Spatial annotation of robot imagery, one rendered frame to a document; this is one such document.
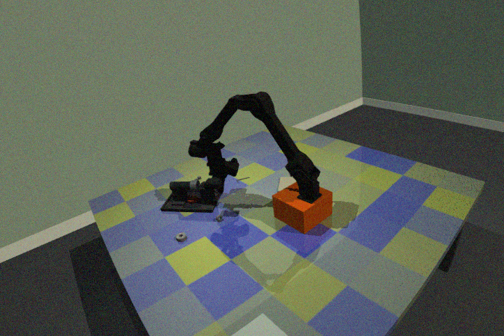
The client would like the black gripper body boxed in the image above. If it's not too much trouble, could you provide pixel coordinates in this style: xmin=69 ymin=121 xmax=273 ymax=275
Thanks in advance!
xmin=204 ymin=158 xmax=224 ymax=190

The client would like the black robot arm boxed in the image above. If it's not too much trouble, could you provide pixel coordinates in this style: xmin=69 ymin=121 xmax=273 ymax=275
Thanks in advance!
xmin=188 ymin=92 xmax=322 ymax=204

